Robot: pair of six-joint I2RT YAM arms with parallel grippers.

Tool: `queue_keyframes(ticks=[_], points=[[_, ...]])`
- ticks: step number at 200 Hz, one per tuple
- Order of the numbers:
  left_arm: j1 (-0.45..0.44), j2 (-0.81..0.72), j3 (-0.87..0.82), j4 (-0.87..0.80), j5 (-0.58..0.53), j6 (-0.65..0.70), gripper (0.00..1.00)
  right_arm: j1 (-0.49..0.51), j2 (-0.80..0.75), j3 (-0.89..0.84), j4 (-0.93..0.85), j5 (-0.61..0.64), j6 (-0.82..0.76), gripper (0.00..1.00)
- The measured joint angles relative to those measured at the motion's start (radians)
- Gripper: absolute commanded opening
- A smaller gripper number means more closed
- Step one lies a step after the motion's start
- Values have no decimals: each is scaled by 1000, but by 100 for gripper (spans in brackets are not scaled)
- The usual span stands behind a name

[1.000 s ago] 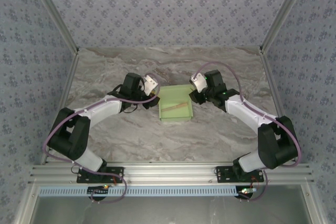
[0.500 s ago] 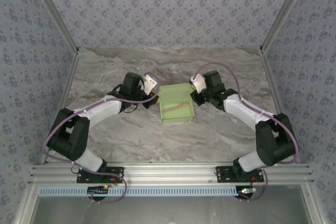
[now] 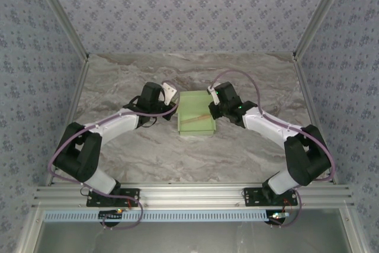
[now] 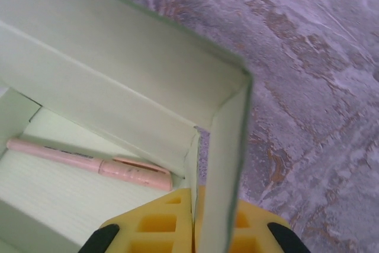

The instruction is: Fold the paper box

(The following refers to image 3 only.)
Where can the grey metal panel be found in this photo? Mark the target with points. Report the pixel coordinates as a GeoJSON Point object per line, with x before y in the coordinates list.
{"type": "Point", "coordinates": [189, 238]}

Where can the aluminium mounting rail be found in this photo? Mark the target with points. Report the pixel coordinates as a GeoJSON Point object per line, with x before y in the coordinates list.
{"type": "Point", "coordinates": [189, 193]}

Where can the light green paper box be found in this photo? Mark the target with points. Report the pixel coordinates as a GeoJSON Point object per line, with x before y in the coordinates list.
{"type": "Point", "coordinates": [195, 130]}

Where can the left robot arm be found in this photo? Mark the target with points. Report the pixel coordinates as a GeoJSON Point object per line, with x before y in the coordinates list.
{"type": "Point", "coordinates": [118, 122]}

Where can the thin wooden stick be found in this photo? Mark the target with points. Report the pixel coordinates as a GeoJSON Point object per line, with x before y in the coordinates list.
{"type": "Point", "coordinates": [195, 118]}

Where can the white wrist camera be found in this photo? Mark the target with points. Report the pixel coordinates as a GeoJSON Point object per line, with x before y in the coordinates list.
{"type": "Point", "coordinates": [169, 93]}
{"type": "Point", "coordinates": [212, 90]}

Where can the small electronics board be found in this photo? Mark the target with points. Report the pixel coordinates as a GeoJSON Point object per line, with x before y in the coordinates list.
{"type": "Point", "coordinates": [278, 216]}
{"type": "Point", "coordinates": [111, 214]}

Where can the aluminium frame post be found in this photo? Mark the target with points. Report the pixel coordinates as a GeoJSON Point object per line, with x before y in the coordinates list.
{"type": "Point", "coordinates": [63, 16]}
{"type": "Point", "coordinates": [318, 16]}

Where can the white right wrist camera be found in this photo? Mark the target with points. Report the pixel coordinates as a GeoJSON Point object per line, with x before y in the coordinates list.
{"type": "Point", "coordinates": [212, 90]}

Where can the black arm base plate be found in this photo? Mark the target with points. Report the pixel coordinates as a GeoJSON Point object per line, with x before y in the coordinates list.
{"type": "Point", "coordinates": [251, 196]}
{"type": "Point", "coordinates": [130, 196]}

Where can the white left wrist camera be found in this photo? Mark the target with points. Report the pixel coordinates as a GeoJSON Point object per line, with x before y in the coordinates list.
{"type": "Point", "coordinates": [169, 93]}

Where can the aluminium table side rail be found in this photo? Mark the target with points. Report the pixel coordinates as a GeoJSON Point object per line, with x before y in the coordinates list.
{"type": "Point", "coordinates": [77, 87]}
{"type": "Point", "coordinates": [304, 87]}

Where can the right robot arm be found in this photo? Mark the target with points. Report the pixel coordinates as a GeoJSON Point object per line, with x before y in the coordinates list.
{"type": "Point", "coordinates": [266, 122]}

